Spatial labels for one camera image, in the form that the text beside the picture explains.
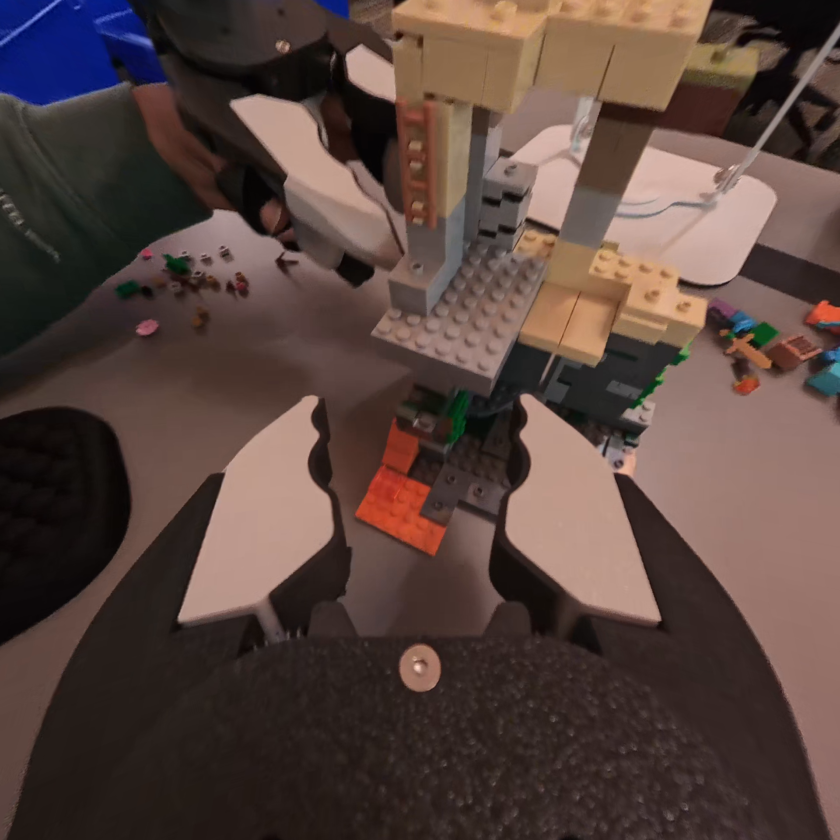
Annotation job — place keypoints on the tan brick plate assembly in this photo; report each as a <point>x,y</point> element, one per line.
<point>459,59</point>

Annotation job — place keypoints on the pile of colourful toy figures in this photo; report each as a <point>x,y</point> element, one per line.
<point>787,351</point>

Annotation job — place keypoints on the blue plastic bin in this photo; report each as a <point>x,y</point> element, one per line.
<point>52,39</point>

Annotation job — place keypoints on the cluster of small loose pieces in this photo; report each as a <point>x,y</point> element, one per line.
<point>174,262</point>

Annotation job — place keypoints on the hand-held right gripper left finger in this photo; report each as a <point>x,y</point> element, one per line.
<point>262,525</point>

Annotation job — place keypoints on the white book stand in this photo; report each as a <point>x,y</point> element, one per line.
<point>722,236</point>

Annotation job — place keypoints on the person's left forearm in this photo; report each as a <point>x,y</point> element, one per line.
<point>79,197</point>

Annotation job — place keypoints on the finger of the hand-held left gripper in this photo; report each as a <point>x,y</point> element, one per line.
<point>374,69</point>
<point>328,203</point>

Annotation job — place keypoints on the grey brick castle model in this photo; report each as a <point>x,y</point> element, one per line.
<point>459,315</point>

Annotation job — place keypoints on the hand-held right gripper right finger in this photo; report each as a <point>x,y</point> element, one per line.
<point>577,525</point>

